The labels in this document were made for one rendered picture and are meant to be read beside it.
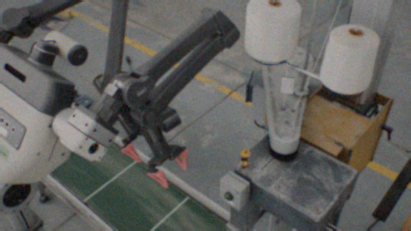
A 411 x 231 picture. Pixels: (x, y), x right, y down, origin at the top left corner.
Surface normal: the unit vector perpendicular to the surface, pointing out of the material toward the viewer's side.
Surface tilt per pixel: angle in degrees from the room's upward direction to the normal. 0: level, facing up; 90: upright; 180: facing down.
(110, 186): 0
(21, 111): 50
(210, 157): 0
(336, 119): 0
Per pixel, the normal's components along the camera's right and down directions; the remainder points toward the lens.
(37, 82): -0.51, -0.09
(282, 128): -0.01, -0.75
